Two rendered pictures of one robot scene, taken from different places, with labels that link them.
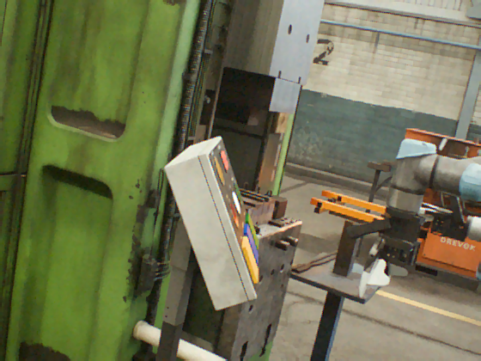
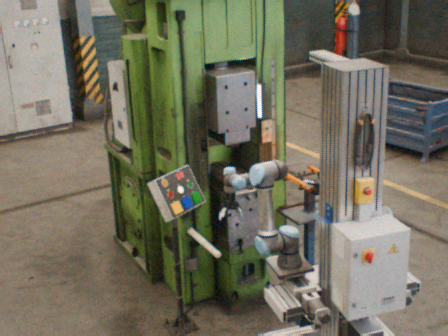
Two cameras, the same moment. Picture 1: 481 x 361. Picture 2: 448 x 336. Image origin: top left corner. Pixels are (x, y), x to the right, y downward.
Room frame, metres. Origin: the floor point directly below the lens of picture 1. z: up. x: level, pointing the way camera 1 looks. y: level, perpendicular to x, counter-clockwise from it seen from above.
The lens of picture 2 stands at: (-1.87, -2.68, 2.72)
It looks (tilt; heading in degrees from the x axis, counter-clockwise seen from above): 21 degrees down; 38
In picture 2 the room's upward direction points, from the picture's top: 2 degrees counter-clockwise
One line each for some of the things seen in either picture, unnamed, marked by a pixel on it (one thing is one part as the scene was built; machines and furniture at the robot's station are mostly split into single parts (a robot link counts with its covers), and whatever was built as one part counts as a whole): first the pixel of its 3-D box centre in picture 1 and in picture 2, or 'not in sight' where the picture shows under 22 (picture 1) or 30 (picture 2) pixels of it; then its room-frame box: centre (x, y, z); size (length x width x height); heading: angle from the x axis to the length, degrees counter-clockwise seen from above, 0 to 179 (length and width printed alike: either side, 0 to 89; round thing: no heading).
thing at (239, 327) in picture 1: (194, 266); (232, 206); (1.79, 0.10, 0.69); 0.56 x 0.38 x 0.45; 65
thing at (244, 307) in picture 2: not in sight; (245, 301); (1.63, -0.12, 0.01); 0.58 x 0.39 x 0.01; 155
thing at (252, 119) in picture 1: (213, 106); not in sight; (1.78, 0.14, 1.24); 0.30 x 0.07 x 0.06; 65
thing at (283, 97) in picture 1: (225, 84); (223, 129); (1.74, 0.11, 1.32); 0.42 x 0.20 x 0.10; 65
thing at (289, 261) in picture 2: not in sight; (289, 255); (1.07, -0.86, 0.87); 0.15 x 0.15 x 0.10
